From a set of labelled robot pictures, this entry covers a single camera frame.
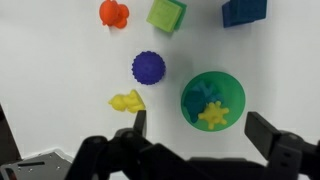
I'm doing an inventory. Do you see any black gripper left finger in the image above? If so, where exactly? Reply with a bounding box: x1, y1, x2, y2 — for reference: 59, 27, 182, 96
64, 109, 191, 180

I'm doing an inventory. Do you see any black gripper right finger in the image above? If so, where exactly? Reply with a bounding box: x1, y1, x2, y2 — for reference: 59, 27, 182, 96
244, 111, 320, 180

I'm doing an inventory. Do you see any yellow toy animal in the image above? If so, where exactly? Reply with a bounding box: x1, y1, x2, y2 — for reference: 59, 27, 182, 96
108, 89, 147, 114

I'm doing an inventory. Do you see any green plastic bowl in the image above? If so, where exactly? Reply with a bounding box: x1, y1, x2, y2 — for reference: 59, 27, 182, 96
180, 70, 247, 133

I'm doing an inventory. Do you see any yellow spiky toy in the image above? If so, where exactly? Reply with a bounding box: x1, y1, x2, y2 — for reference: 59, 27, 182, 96
197, 100, 231, 130

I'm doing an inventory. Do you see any teal toy figure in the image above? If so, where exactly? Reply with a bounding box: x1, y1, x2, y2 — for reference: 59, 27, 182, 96
183, 80, 224, 124

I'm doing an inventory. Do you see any orange toy animal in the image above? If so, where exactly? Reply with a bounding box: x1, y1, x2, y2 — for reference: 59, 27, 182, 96
98, 0, 130, 30

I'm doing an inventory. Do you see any purple bumpy ball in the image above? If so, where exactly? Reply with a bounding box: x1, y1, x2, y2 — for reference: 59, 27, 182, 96
131, 50, 167, 86

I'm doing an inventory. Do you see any grey metal mounting plate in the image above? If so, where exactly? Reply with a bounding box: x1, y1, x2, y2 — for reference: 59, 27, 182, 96
0, 148, 75, 180

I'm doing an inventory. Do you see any light green soft cube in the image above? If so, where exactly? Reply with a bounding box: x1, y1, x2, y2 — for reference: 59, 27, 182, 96
145, 0, 184, 34

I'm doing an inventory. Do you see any blue soft cube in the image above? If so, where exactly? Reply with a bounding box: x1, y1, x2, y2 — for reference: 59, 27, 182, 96
221, 0, 268, 29

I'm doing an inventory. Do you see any dark green soft cube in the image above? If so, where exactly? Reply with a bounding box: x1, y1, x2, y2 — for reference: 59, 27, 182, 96
169, 0, 188, 32

